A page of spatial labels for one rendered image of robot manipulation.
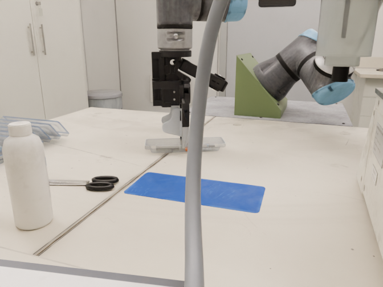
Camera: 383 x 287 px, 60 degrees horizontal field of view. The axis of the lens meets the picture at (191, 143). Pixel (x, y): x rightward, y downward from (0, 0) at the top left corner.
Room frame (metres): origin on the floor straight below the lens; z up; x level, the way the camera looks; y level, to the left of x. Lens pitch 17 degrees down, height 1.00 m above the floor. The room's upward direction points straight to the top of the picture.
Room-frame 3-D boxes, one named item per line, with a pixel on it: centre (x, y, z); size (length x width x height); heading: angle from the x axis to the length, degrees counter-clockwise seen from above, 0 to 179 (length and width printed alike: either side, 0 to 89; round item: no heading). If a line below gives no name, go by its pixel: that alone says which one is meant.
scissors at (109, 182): (0.55, 0.20, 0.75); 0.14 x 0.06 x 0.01; 85
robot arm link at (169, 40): (0.74, 0.04, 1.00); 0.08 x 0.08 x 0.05
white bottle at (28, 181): (0.42, 0.22, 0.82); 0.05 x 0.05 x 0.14
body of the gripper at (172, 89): (0.74, 0.04, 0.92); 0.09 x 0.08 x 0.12; 96
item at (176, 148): (0.75, 0.02, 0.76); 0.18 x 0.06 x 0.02; 96
